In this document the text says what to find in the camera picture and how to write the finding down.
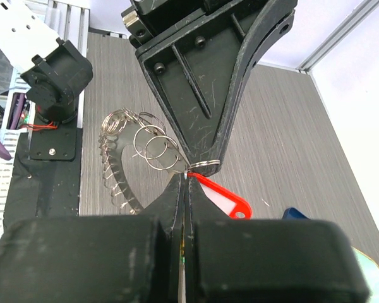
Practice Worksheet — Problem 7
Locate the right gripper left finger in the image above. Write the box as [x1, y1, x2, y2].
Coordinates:
[0, 174, 185, 302]

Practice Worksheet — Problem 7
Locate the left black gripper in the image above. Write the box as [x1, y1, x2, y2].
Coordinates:
[121, 1, 272, 161]

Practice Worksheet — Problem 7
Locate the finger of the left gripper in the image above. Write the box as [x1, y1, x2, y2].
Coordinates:
[189, 1, 297, 176]

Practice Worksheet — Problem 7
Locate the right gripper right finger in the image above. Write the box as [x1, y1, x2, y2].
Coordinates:
[184, 176, 370, 302]

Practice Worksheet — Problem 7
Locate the red key tag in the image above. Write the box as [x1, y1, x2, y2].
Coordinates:
[187, 172, 253, 220]

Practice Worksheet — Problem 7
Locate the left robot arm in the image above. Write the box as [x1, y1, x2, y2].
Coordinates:
[0, 1, 297, 176]

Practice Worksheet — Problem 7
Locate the dark blue tray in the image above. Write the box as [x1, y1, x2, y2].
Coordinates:
[282, 207, 309, 220]

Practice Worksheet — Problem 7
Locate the light green rectangular plate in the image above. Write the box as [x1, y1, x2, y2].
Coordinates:
[353, 247, 379, 303]

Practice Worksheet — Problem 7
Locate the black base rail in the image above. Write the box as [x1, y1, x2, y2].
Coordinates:
[3, 129, 83, 229]

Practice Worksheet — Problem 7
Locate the white slotted cable duct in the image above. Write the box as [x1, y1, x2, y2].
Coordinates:
[0, 129, 29, 253]

